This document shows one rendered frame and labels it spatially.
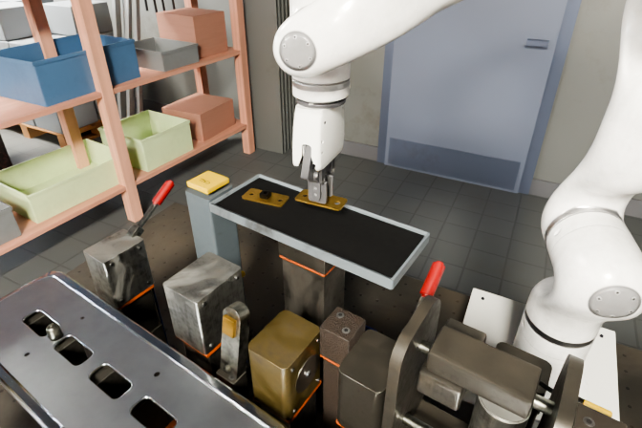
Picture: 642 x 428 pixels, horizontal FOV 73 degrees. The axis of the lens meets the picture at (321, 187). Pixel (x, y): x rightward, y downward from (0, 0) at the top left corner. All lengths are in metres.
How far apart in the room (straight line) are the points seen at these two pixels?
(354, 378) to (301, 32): 0.44
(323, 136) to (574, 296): 0.43
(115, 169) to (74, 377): 2.18
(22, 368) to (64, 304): 0.14
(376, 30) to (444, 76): 2.67
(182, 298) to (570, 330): 0.63
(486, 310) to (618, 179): 0.56
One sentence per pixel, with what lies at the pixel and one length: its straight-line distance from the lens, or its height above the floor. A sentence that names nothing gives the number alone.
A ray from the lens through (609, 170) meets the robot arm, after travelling 0.71.
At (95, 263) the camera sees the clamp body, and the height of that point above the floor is 1.05.
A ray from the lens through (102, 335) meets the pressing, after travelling 0.86.
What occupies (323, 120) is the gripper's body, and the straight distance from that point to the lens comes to 0.63.
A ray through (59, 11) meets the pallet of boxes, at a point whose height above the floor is 1.05.
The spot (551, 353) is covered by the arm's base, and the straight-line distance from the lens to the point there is 0.92.
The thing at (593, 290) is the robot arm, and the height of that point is 1.16.
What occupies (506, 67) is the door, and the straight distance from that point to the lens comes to 3.11.
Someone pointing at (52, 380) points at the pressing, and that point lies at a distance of 0.83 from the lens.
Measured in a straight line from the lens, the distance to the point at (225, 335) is 0.72.
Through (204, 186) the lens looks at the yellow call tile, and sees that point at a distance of 0.88.
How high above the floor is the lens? 1.58
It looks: 30 degrees down
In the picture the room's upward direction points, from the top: straight up
